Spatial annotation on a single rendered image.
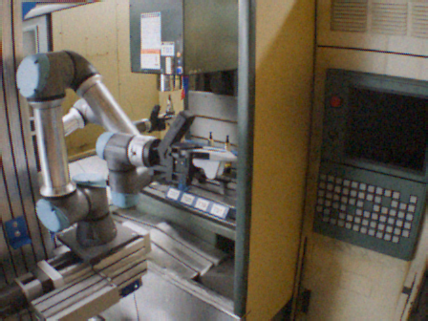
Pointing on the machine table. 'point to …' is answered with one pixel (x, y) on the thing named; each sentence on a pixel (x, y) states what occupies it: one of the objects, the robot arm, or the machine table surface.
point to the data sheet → (151, 31)
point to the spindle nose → (168, 82)
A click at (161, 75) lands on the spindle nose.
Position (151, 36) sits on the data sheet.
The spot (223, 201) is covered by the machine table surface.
